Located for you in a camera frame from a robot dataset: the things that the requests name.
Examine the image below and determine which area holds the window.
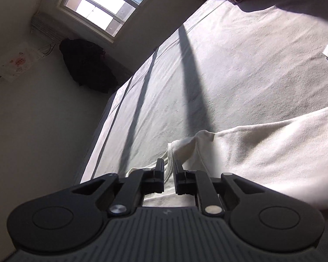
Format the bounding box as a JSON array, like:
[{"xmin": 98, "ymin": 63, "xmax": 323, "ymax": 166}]
[{"xmin": 57, "ymin": 0, "xmax": 170, "ymax": 43}]

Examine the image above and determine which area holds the thin wall cable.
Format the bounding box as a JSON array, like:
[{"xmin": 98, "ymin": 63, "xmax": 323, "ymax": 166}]
[{"xmin": 40, "ymin": 42, "xmax": 57, "ymax": 57}]

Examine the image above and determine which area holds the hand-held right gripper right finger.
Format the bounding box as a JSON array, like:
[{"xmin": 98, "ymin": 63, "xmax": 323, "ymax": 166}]
[{"xmin": 173, "ymin": 158, "xmax": 265, "ymax": 216}]

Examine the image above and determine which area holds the grey bed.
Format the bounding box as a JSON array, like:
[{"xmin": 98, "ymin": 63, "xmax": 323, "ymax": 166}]
[{"xmin": 79, "ymin": 0, "xmax": 328, "ymax": 210}]

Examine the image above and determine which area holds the white t-shirt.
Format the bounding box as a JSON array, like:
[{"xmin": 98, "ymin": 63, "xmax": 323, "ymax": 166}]
[{"xmin": 126, "ymin": 104, "xmax": 328, "ymax": 210}]

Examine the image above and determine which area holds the white printed wall bag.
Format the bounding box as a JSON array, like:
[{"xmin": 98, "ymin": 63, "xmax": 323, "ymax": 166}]
[{"xmin": 0, "ymin": 41, "xmax": 42, "ymax": 84}]

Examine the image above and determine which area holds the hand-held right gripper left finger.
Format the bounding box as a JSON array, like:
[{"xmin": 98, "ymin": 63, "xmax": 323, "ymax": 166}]
[{"xmin": 71, "ymin": 158, "xmax": 165, "ymax": 216}]

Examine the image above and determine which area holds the dark hanging clothing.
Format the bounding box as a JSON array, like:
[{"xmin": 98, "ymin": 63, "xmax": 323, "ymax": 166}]
[{"xmin": 59, "ymin": 38, "xmax": 119, "ymax": 94}]

